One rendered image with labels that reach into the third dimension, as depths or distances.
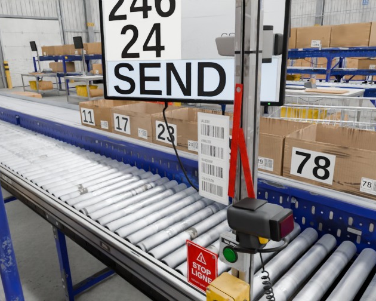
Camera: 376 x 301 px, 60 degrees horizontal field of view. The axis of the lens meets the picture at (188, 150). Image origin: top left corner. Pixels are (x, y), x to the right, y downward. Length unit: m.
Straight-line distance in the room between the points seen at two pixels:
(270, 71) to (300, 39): 5.52
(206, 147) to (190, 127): 0.88
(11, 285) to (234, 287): 0.44
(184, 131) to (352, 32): 4.62
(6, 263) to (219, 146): 0.44
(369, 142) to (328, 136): 0.16
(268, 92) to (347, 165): 0.56
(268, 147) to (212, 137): 0.67
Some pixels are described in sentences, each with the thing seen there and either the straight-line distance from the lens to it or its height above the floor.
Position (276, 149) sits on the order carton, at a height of 1.00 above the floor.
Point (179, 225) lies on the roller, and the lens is 1.25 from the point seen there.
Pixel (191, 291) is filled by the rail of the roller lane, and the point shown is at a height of 0.74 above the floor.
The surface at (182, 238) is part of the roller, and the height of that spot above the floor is 0.74.
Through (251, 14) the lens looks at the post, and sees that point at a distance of 0.63.
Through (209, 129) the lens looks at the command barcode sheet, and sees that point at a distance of 0.70.
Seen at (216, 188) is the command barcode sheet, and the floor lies 1.08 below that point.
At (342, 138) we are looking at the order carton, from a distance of 1.53.
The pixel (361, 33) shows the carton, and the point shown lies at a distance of 5.91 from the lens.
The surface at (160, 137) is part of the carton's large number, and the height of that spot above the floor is 0.93.
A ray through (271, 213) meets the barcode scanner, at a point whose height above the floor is 1.09.
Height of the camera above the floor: 1.37
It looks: 17 degrees down
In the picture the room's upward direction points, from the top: 2 degrees counter-clockwise
